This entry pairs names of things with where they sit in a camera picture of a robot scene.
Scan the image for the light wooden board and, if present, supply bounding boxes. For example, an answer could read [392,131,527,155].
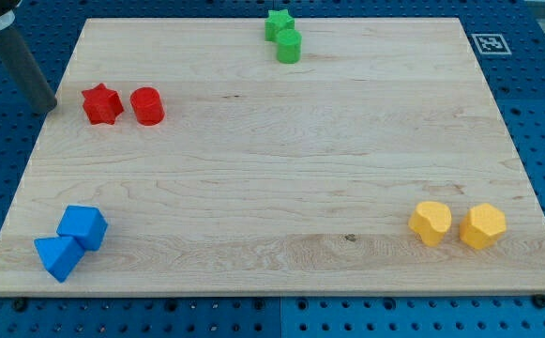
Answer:
[0,18,545,298]

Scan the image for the blue triangle block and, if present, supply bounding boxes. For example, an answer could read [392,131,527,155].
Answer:
[34,236,85,283]

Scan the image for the red star block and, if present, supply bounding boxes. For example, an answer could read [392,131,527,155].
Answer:
[82,84,124,125]

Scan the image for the green cylinder block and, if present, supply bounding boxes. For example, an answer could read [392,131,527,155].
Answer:
[276,29,302,64]

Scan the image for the white fiducial marker tag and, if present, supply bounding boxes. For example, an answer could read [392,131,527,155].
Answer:
[472,33,511,55]

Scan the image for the blue cube block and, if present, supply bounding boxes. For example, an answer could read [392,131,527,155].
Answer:
[56,205,108,251]

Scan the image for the red cylinder block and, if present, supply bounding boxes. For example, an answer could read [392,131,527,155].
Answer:
[130,87,165,126]

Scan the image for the green star block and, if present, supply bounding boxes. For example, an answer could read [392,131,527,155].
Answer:
[265,9,295,42]

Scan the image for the yellow hexagon block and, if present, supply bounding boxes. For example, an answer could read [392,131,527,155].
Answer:
[460,203,507,250]

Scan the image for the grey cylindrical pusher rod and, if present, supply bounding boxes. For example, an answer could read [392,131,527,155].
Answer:
[0,8,57,115]

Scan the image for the yellow heart block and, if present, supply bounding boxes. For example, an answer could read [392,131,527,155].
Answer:
[408,201,452,247]

